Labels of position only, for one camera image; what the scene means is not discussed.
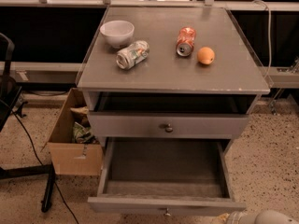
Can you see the tan padded gripper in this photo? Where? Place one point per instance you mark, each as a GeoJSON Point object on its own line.
{"type": "Point", "coordinates": [237, 217]}

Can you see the grey drawer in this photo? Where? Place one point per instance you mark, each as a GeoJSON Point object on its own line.
{"type": "Point", "coordinates": [161, 125]}
{"type": "Point", "coordinates": [169, 177]}

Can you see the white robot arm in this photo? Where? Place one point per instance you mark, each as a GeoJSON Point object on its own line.
{"type": "Point", "coordinates": [263, 217]}

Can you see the grey top drawer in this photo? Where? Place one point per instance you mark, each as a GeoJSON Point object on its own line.
{"type": "Point", "coordinates": [161, 125]}

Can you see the grey drawer cabinet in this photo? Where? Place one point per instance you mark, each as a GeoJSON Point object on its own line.
{"type": "Point", "coordinates": [166, 82]}

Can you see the cardboard box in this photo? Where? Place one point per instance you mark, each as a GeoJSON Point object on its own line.
{"type": "Point", "coordinates": [69, 157]}

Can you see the green snack bag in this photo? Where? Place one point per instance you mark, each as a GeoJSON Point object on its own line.
{"type": "Point", "coordinates": [81, 134]}

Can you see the orange fruit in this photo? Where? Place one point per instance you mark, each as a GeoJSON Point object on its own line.
{"type": "Point", "coordinates": [205, 55]}

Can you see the crumpled brown bag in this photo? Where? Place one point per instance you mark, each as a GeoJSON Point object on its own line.
{"type": "Point", "coordinates": [80, 115]}

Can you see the crushed green white can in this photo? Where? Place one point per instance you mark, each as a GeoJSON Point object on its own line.
{"type": "Point", "coordinates": [135, 53]}

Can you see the orange soda can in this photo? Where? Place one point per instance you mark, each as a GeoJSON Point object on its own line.
{"type": "Point", "coordinates": [185, 42]}

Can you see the white ceramic bowl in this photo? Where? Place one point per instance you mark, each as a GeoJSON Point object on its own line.
{"type": "Point", "coordinates": [118, 34]}

